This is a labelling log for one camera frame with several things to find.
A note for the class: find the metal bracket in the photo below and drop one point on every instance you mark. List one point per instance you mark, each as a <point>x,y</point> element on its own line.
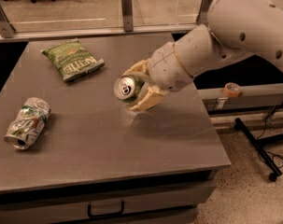
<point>7,30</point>
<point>127,15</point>
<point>202,15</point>

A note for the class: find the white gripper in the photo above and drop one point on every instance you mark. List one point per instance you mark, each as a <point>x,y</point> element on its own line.
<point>166,68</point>

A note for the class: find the middle metal bracket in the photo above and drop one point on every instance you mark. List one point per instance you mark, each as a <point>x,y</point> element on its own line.
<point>127,15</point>

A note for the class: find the crushed white green can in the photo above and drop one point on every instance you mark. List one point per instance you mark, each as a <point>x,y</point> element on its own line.
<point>23,131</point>

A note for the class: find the right metal bracket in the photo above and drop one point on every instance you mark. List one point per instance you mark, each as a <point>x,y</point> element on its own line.
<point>202,15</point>

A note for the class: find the left metal bracket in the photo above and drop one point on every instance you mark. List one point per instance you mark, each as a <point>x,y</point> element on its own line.
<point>7,30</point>

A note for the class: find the orange tape roll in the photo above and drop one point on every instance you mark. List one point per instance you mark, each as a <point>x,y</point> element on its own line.
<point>232,90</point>

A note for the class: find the green jalapeno chip bag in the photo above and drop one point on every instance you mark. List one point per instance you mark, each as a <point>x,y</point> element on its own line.
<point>72,60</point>

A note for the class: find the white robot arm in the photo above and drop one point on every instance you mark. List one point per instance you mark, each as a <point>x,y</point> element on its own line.
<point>233,28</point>

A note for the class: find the grey drawer front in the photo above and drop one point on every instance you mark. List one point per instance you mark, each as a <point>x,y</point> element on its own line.
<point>166,204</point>

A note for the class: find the green soda can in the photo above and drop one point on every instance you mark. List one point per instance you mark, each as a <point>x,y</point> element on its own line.
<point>127,88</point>

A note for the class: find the black wheeled stand base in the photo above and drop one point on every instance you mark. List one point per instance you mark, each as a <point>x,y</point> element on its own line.
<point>259,144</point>

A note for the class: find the black drawer handle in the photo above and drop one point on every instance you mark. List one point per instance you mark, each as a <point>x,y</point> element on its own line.
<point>105,209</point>

